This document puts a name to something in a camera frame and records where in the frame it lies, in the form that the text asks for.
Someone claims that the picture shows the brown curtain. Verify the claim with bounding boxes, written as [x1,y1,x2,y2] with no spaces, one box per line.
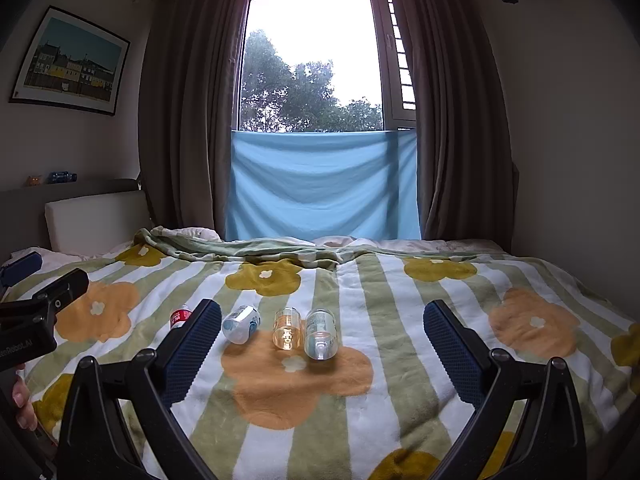
[392,0,516,253]
[140,0,251,241]

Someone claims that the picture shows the white blue label bottle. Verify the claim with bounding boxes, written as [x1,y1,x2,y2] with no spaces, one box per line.
[221,305,262,345]

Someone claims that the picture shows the grey headboard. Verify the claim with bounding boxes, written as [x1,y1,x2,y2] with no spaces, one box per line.
[0,177,146,256]

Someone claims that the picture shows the framed wall picture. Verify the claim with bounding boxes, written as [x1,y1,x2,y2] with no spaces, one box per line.
[9,6,132,117]

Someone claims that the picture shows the clear cup with label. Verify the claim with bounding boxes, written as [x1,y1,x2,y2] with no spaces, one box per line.
[303,308,337,361]

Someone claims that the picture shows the white headboard cushion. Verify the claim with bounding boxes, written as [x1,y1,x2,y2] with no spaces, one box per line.
[44,191,153,253]

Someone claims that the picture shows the flower print striped blanket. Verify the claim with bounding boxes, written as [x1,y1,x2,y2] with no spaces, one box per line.
[0,226,640,480]

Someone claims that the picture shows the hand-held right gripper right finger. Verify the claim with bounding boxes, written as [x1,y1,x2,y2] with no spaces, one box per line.
[423,300,588,480]

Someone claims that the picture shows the window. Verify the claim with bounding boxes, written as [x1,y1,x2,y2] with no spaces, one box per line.
[232,0,418,135]

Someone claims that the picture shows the red label bottle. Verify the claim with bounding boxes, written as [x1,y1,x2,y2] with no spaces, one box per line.
[170,305,195,331]

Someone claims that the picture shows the blue cloth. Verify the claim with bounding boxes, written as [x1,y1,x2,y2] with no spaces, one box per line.
[225,129,422,242]

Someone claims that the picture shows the person's left hand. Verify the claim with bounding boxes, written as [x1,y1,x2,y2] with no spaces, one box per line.
[11,367,37,431]

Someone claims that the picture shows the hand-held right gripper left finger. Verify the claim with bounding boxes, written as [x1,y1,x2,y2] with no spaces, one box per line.
[55,299,222,480]

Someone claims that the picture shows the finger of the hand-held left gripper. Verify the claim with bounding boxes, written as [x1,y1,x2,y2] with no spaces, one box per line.
[0,268,91,333]
[0,252,44,287]

